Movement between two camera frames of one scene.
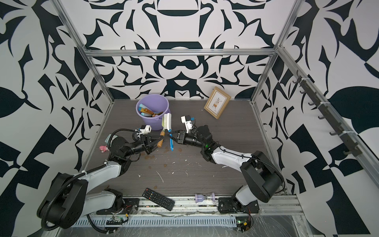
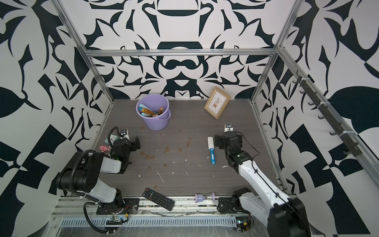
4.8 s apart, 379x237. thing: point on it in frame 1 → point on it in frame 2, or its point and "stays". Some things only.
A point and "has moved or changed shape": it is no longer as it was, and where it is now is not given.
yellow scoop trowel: [146, 110] stays
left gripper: [148, 148] → [133, 146]
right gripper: [182, 138] → [221, 139]
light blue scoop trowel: [145, 114] stays
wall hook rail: [325, 109] stays
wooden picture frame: [216, 102] stays
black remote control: [159, 199] stays
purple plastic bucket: [151, 108] stays
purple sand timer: [200, 198] stays
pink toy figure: [103, 148] stays
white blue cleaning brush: [167, 125] has moved or changed shape
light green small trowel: [160, 143] → [161, 110]
